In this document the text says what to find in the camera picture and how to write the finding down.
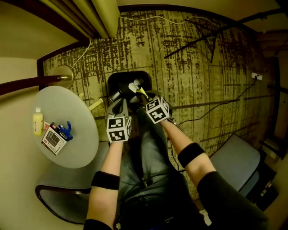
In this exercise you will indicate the yellow-green curtain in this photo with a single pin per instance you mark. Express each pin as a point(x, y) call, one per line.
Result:
point(105, 18)

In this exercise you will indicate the yellow sticky note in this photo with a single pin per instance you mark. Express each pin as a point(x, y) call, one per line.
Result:
point(143, 91)

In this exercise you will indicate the person's legs in jeans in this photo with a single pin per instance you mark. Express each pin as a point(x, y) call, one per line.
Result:
point(150, 143)

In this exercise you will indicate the yellow drink bottle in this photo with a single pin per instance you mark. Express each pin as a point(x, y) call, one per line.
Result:
point(37, 123)

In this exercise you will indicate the white floor power socket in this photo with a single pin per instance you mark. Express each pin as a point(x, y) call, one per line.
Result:
point(257, 76)

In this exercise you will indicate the grey armchair with dark frame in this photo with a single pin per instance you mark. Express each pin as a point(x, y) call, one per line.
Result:
point(63, 202)

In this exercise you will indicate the person's left forearm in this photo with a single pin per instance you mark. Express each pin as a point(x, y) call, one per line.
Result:
point(110, 157)

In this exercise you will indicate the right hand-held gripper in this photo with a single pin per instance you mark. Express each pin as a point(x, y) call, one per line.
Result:
point(158, 111)

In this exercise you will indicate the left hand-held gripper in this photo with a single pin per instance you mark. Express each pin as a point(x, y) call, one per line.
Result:
point(118, 129)

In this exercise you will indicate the round white side table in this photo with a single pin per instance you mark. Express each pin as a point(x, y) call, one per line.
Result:
point(67, 105)

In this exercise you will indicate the person's right forearm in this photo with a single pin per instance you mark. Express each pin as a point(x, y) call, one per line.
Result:
point(173, 134)

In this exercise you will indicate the pale paper strip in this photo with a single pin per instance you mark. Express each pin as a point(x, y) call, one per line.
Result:
point(96, 104)

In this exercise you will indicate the calculator retail box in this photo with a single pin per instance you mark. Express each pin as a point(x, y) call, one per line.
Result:
point(52, 140)

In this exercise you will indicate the dark wooden cabinet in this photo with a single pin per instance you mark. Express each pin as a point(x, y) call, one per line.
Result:
point(274, 101)

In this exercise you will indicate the floor lamp with cream shade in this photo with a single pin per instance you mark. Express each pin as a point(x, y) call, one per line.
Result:
point(33, 81)

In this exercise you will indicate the grey padded chair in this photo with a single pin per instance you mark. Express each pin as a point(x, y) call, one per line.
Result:
point(236, 161)

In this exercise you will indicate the black light stand tripod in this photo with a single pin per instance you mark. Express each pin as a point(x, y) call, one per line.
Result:
point(212, 35)

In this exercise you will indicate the white wrapper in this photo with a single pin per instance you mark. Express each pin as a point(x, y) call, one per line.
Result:
point(135, 86)

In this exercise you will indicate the blue plastic toy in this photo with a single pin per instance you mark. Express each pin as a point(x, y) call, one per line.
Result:
point(66, 131)

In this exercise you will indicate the black waste bin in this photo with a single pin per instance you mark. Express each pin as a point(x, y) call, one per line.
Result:
point(117, 83)

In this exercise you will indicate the small red packet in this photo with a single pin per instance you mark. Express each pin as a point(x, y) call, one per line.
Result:
point(46, 126)

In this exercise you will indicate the person's black top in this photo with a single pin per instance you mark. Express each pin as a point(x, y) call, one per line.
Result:
point(225, 202)

